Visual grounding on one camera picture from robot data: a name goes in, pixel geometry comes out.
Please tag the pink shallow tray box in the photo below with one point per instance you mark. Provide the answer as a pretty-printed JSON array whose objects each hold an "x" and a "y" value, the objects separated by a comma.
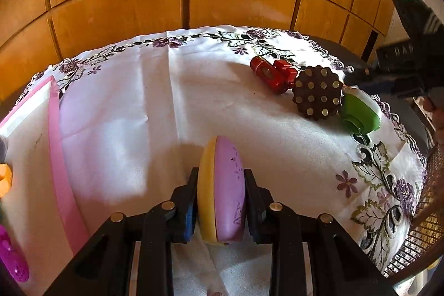
[{"x": 41, "y": 214}]

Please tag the magenta plastic cup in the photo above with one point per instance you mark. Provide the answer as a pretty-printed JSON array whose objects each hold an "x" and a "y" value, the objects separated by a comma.
[{"x": 12, "y": 258}]

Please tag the black cylindrical cap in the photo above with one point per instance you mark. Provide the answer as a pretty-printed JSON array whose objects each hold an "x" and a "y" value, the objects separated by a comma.
[{"x": 3, "y": 150}]

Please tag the white floral embroidered tablecloth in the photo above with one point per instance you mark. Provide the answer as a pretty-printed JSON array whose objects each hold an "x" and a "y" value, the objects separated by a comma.
[{"x": 135, "y": 116}]

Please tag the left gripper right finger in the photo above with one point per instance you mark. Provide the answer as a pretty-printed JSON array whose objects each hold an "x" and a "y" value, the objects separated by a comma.
[{"x": 310, "y": 256}]

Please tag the red lipstick tube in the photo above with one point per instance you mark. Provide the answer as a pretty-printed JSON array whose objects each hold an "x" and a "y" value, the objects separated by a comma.
[{"x": 268, "y": 73}]

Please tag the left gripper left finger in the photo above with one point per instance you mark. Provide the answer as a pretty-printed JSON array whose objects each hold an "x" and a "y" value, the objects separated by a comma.
[{"x": 103, "y": 266}]

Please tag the person right hand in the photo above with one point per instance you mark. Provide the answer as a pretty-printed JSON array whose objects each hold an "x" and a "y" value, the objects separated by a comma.
[{"x": 437, "y": 119}]

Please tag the red plastic block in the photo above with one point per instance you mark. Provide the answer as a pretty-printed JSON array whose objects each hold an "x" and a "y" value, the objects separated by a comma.
[{"x": 284, "y": 76}]

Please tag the orange plastic piece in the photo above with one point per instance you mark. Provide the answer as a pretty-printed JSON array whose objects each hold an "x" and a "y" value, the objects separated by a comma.
[{"x": 5, "y": 179}]

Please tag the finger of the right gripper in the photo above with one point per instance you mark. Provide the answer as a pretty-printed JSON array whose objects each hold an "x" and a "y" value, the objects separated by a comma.
[{"x": 372, "y": 80}]

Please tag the purple yellow oval case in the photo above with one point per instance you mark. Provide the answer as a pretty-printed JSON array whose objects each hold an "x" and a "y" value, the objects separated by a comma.
[{"x": 221, "y": 193}]

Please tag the brown studded round brush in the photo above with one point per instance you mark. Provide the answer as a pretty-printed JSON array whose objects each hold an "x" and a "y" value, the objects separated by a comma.
[{"x": 317, "y": 93}]

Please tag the green white square container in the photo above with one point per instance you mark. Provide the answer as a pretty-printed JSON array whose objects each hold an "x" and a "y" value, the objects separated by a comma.
[{"x": 360, "y": 114}]

